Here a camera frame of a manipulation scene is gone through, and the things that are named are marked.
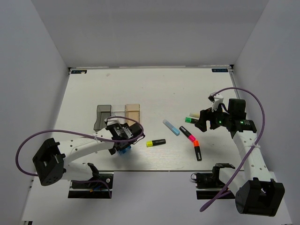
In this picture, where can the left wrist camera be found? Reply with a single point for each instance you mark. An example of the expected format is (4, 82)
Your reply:
(111, 121)

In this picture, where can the dark grey plastic container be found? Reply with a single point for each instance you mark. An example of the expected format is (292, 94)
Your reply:
(102, 112)

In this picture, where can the yellow highlighter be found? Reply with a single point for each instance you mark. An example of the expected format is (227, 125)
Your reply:
(155, 142)

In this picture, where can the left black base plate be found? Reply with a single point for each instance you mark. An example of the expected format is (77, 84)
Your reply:
(93, 190)

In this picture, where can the right blue corner label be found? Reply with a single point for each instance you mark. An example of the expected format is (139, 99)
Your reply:
(219, 70)

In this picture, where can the tan plastic container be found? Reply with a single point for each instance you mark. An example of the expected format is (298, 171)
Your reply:
(132, 112)

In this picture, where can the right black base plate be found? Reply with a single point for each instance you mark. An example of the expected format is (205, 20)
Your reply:
(206, 185)

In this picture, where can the green highlighter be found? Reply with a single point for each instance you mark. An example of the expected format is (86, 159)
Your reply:
(191, 120)

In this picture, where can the orange highlighter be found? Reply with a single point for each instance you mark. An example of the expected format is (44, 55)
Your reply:
(197, 150)

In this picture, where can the cream highlighter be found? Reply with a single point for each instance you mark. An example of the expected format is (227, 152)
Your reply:
(195, 115)

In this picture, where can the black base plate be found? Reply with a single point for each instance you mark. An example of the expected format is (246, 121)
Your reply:
(206, 185)
(93, 190)

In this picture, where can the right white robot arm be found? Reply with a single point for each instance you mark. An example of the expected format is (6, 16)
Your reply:
(254, 189)

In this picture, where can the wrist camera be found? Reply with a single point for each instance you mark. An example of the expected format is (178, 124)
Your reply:
(215, 99)
(111, 121)

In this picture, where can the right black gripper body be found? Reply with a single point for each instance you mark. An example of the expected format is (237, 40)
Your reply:
(221, 116)

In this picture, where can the left blue corner label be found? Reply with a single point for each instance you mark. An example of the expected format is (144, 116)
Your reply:
(78, 71)

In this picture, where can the blue stationery block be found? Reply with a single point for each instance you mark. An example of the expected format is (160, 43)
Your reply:
(124, 151)

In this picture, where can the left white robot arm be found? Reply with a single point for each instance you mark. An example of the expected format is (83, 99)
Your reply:
(56, 161)

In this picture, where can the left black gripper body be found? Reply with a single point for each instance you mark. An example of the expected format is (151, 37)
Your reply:
(129, 143)

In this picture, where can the pink highlighter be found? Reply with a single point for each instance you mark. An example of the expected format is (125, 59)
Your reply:
(187, 134)

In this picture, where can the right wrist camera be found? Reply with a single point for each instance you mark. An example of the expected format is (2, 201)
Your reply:
(215, 99)

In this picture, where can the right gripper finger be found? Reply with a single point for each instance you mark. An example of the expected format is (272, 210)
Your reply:
(201, 123)
(214, 123)

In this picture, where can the blue corner label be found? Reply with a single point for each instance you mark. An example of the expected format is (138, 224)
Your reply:
(219, 70)
(78, 71)

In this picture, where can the light blue marker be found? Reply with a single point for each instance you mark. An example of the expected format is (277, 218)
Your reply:
(171, 127)

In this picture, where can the clear plastic container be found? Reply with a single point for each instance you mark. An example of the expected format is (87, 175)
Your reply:
(118, 110)

